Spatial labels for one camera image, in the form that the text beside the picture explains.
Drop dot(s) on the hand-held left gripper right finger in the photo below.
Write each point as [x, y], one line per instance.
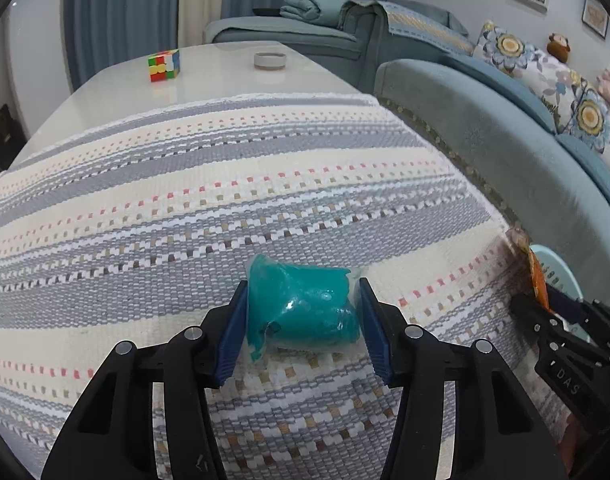
[377, 332]

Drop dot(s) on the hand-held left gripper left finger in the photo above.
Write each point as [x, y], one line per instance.
[232, 337]

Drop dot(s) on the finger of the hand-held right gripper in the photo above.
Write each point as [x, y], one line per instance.
[592, 316]
[567, 385]

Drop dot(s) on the light blue plastic basket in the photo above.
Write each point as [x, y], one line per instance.
[560, 272]

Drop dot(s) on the orange snack packet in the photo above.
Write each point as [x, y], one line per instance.
[537, 280]

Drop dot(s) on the teal item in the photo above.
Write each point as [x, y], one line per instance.
[305, 310]

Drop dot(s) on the striped woven tablecloth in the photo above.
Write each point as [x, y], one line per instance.
[235, 185]

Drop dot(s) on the floral pillow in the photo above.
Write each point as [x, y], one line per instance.
[515, 52]
[595, 120]

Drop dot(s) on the teal sofa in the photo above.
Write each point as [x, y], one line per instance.
[485, 125]

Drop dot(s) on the brown monkey plush toy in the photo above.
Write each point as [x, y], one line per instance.
[558, 47]

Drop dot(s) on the white tape roll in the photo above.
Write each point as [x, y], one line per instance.
[270, 60]

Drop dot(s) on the colourful puzzle cube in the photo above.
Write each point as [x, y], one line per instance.
[163, 66]

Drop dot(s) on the black bag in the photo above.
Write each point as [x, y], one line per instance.
[2, 132]

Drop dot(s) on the teal armrest cover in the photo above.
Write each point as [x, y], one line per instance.
[415, 22]

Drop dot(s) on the folded teal blanket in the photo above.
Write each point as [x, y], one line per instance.
[305, 7]

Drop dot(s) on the white curtain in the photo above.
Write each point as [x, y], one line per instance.
[200, 0]

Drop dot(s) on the square black picture frame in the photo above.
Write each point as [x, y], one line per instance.
[595, 17]

